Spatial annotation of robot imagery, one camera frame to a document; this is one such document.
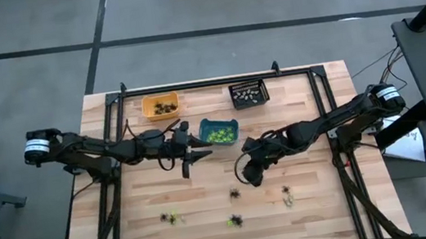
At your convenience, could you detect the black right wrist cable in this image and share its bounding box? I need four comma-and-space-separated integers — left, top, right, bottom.
231, 149, 258, 187

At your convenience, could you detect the white printed sheet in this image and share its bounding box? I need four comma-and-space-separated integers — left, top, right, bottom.
376, 107, 426, 168

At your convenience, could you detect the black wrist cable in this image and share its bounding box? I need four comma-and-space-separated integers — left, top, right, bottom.
124, 110, 190, 177
231, 149, 258, 187

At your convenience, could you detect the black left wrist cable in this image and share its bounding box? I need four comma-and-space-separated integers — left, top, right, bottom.
124, 110, 190, 177

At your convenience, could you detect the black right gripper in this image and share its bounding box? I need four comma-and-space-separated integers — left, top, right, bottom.
238, 130, 292, 190

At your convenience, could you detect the teal plastic bin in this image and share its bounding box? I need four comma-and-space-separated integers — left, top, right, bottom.
197, 114, 242, 150

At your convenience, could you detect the orange plastic bin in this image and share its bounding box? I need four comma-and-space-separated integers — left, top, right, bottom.
139, 90, 182, 124

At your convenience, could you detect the black mesh plastic basket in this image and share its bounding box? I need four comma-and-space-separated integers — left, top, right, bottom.
227, 78, 272, 112

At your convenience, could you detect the black cable bundle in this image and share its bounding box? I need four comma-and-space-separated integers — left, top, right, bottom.
347, 44, 413, 118

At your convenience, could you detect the black aluminium table frame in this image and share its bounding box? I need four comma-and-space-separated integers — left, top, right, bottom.
34, 46, 414, 239

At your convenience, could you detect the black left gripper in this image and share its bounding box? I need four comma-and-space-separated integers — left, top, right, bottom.
151, 116, 218, 184

